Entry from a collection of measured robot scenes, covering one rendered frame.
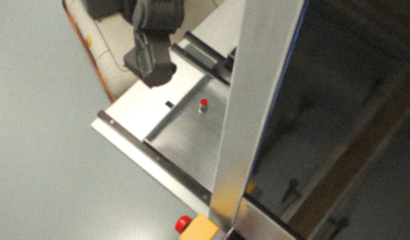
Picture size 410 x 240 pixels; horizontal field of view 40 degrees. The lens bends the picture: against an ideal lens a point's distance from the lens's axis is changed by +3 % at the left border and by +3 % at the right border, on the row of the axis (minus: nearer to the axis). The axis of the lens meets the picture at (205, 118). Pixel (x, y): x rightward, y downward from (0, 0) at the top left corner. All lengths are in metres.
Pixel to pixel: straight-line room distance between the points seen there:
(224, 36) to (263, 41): 0.97
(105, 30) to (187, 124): 1.02
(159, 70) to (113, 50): 1.27
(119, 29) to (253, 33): 1.76
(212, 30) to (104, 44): 0.81
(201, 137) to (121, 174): 0.96
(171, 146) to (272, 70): 0.78
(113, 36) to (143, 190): 0.65
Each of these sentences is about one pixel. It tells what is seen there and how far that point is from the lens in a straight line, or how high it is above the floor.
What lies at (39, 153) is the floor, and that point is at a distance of 2.42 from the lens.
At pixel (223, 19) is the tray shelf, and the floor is 0.88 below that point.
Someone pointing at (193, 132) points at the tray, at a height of 0.88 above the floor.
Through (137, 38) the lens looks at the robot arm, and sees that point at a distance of 1.08.
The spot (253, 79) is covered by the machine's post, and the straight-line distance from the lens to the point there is 0.68.
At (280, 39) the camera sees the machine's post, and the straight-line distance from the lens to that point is 0.60.
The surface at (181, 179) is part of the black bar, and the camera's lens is 1.34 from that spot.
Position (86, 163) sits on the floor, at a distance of 2.37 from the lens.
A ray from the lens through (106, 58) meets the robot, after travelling 2.28.
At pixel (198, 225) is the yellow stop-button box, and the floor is 1.03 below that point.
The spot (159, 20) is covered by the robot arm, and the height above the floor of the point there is 1.34.
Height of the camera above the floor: 2.14
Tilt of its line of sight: 62 degrees down
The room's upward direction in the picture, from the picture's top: 6 degrees clockwise
